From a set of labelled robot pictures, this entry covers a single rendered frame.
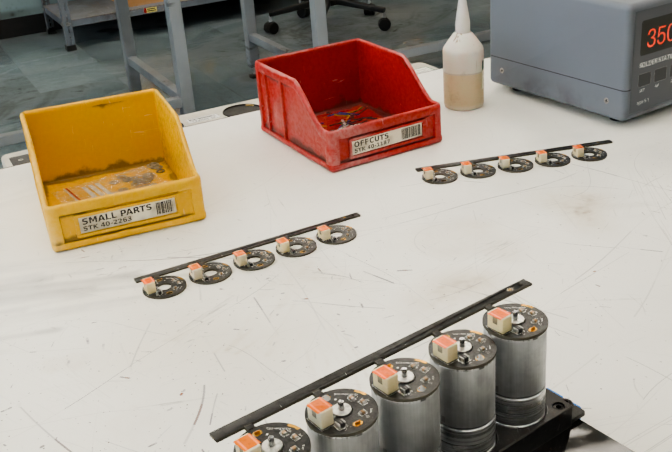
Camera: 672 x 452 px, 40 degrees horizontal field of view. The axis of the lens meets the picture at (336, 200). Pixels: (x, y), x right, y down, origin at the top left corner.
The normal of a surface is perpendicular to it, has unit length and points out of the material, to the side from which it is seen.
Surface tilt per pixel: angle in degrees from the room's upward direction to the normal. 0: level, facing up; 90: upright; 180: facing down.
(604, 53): 90
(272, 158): 0
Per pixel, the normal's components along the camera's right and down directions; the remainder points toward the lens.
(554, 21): -0.83, 0.28
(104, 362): -0.07, -0.91
